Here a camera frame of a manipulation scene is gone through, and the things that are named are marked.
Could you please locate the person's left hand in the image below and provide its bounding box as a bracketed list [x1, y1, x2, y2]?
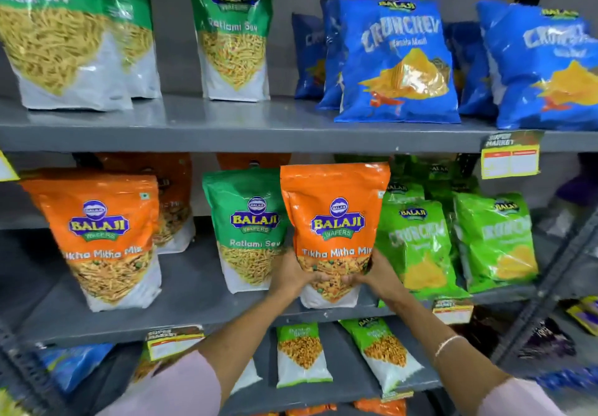
[268, 249, 335, 304]

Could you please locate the person's right hand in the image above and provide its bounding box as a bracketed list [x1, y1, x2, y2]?
[342, 248, 413, 310]

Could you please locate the orange snack mix pouch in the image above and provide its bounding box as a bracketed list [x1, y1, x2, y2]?
[216, 152, 292, 172]
[280, 163, 391, 309]
[20, 172, 163, 313]
[74, 152, 196, 256]

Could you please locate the person's left forearm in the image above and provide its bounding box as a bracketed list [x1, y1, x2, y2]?
[197, 290, 300, 409]

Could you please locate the person's right forearm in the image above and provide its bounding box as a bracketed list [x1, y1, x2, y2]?
[382, 295, 512, 415]

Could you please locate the light green chips bag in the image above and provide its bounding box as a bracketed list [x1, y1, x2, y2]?
[452, 192, 539, 294]
[375, 200, 470, 303]
[382, 178, 426, 205]
[392, 153, 481, 202]

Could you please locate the small green white snack packet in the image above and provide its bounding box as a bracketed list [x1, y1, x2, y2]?
[339, 317, 424, 396]
[276, 322, 334, 390]
[230, 358, 263, 396]

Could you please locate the green sev pouch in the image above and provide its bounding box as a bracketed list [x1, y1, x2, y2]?
[181, 0, 286, 103]
[202, 169, 294, 294]
[95, 0, 162, 100]
[0, 0, 134, 112]

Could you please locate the small orange snack packet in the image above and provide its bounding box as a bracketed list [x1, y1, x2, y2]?
[353, 397, 408, 416]
[284, 403, 338, 416]

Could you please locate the pink shirt sleeve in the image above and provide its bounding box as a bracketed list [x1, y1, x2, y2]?
[476, 377, 568, 416]
[96, 350, 222, 416]

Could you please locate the dark snack packet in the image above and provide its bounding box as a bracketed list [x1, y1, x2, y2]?
[518, 319, 577, 361]

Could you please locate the blue chips bag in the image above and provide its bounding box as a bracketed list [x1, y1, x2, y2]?
[334, 0, 462, 125]
[292, 12, 328, 101]
[443, 21, 499, 118]
[316, 0, 347, 111]
[476, 0, 598, 131]

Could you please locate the row of blue packets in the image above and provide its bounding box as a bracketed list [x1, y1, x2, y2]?
[532, 365, 598, 392]

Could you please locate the purple snack bag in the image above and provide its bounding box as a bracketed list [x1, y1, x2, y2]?
[555, 172, 598, 208]

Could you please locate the blue snack bag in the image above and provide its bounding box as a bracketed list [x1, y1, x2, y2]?
[36, 343, 116, 395]

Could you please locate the yellow green snack packet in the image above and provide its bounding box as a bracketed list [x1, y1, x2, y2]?
[0, 389, 28, 416]

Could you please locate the silver bracelet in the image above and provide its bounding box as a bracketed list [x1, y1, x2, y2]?
[434, 335, 466, 358]

